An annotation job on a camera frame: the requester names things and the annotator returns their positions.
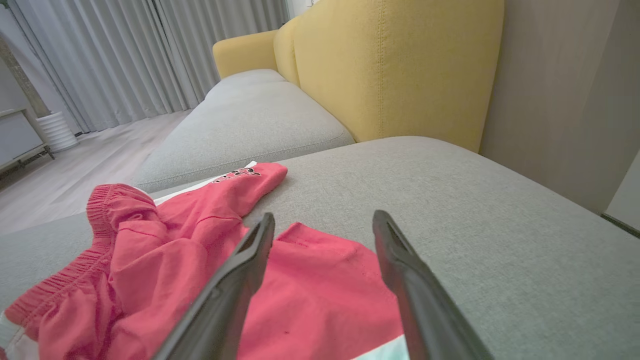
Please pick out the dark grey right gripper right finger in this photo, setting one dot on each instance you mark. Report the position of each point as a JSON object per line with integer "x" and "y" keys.
{"x": 425, "y": 310}

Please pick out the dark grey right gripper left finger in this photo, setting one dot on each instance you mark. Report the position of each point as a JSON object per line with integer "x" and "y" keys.
{"x": 225, "y": 305}

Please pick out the red shorts with elastic waistband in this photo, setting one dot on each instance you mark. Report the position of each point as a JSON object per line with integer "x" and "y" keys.
{"x": 150, "y": 270}

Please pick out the long grey sofa seat cushion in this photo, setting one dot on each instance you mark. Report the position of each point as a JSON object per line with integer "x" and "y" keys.
{"x": 250, "y": 125}

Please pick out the yellow sofa backrest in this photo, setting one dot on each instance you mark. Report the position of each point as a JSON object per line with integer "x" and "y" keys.
{"x": 400, "y": 70}

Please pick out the white ribbed plant pot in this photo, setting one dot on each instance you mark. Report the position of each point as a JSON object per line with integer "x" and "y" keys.
{"x": 57, "y": 131}

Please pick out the white low cabinet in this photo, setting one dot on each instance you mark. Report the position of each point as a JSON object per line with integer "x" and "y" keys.
{"x": 17, "y": 137}

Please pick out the grey pleated curtain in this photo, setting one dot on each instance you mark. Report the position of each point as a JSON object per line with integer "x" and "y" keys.
{"x": 125, "y": 55}

